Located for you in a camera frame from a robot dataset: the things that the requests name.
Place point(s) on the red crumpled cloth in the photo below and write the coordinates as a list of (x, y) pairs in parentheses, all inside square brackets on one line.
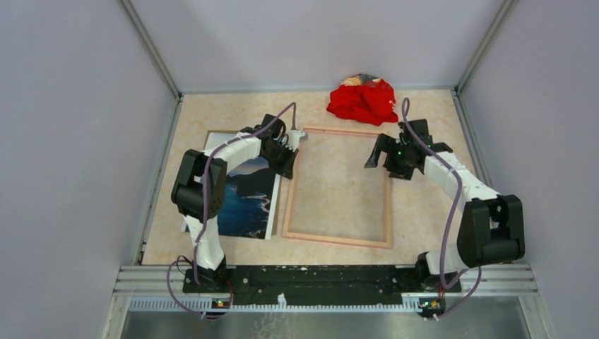
[(364, 98)]

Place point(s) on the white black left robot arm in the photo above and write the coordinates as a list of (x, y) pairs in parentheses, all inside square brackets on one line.
[(199, 187)]

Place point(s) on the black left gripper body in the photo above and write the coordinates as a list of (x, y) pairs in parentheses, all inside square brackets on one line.
[(277, 157)]

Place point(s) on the aluminium front rail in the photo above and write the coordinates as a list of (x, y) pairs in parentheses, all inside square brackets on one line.
[(500, 301)]

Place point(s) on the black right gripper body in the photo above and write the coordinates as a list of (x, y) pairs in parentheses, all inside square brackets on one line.
[(397, 161)]

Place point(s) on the brown backing board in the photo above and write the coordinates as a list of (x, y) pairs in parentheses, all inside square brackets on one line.
[(276, 206)]

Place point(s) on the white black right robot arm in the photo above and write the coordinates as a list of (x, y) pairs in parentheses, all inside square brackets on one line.
[(491, 229)]

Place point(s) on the seascape photo print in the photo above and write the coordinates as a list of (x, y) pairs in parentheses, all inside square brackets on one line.
[(231, 182)]

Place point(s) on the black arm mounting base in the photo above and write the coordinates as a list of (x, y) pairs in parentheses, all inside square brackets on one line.
[(335, 285)]

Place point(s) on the pink photo frame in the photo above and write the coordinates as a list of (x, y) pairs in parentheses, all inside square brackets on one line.
[(333, 198)]

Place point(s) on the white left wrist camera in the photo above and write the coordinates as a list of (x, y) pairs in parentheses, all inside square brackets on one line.
[(293, 138)]

